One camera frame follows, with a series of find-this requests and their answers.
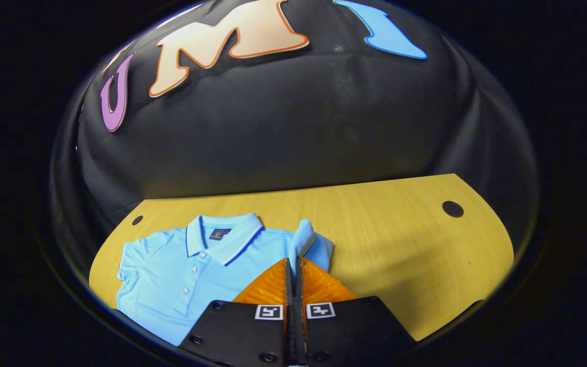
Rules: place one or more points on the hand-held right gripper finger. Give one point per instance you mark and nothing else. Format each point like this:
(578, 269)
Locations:
(289, 295)
(298, 295)

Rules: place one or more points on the light blue T-shirt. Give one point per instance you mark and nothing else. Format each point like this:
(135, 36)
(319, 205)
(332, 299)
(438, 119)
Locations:
(171, 275)

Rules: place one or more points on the black backdrop cloth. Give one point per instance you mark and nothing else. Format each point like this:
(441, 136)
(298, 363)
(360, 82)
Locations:
(283, 127)

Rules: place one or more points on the round black table grommet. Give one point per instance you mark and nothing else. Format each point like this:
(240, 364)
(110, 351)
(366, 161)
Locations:
(453, 209)
(137, 220)

